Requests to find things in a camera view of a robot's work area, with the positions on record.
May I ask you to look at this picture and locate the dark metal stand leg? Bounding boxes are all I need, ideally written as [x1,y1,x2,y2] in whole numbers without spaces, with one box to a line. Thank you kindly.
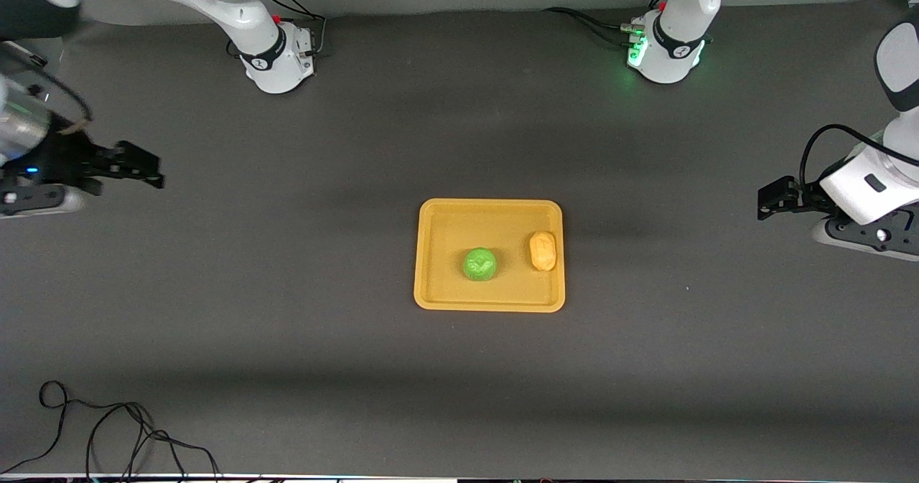
[11,44,47,69]

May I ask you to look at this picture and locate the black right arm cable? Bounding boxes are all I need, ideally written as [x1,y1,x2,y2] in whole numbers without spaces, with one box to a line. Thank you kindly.
[0,44,95,136]

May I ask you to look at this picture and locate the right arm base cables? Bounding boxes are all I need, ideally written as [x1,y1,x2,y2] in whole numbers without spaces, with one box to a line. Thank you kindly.
[225,0,328,60]

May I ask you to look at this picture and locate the loose black cable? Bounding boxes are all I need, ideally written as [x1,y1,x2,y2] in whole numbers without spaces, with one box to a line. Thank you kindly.
[0,380,220,481]

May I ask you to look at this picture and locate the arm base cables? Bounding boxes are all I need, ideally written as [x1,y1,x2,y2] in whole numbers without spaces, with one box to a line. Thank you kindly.
[542,7,641,48]
[225,0,328,60]

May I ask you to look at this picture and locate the green apple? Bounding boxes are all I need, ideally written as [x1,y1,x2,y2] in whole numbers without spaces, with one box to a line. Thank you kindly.
[462,247,500,283]

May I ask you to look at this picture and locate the yellow plastic tray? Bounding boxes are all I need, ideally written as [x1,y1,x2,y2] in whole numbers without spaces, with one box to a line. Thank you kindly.
[414,197,566,314]

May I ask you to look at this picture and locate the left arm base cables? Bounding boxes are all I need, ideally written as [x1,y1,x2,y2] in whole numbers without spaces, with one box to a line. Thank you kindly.
[542,7,641,48]

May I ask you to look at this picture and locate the orange-brown potato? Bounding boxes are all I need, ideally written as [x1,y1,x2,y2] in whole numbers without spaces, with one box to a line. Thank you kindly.
[529,231,559,273]

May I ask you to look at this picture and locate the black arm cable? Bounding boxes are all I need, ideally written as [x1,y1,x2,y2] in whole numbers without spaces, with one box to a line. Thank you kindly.
[798,123,919,185]
[0,44,95,136]

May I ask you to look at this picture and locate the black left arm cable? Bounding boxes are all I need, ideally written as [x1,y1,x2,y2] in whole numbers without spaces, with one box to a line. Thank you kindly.
[798,123,919,185]

